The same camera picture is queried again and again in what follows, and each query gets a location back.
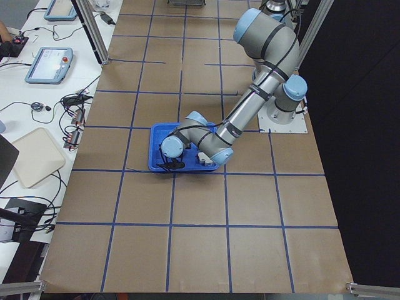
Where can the black power adapter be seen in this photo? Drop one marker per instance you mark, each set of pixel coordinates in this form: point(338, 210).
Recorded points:
point(107, 19)

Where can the far blue teach pendant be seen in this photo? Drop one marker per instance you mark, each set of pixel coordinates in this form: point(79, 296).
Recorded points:
point(60, 10)

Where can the blue plastic tray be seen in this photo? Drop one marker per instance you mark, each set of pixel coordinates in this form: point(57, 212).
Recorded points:
point(159, 131)

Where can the aluminium frame post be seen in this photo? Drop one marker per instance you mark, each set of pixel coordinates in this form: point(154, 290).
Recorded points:
point(87, 19)

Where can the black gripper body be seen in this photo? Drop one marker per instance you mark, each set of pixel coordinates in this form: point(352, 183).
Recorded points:
point(174, 161)

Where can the round silver device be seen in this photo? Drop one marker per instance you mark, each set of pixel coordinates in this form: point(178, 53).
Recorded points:
point(37, 106)

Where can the near blue teach pendant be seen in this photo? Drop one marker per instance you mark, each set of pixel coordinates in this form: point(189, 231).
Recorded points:
point(50, 65)

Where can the grey relay module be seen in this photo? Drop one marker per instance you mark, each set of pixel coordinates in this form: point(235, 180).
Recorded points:
point(71, 141)

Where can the beige plastic tray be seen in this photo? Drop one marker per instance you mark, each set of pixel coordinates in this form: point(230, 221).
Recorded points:
point(39, 156)

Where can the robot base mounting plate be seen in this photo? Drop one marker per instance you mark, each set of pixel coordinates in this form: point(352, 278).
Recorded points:
point(273, 120)

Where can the white circuit breaker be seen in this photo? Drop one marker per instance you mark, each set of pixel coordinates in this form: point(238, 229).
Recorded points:
point(204, 160)

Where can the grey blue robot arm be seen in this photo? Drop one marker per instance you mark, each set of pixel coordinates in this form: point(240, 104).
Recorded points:
point(274, 48)

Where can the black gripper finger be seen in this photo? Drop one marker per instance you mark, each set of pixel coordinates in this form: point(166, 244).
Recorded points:
point(163, 167)
point(178, 165)

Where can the black laptop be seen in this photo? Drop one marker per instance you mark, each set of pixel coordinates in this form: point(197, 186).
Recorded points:
point(8, 157)

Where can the blue teach pendant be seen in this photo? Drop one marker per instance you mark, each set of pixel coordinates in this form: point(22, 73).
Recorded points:
point(50, 65)
point(60, 10)

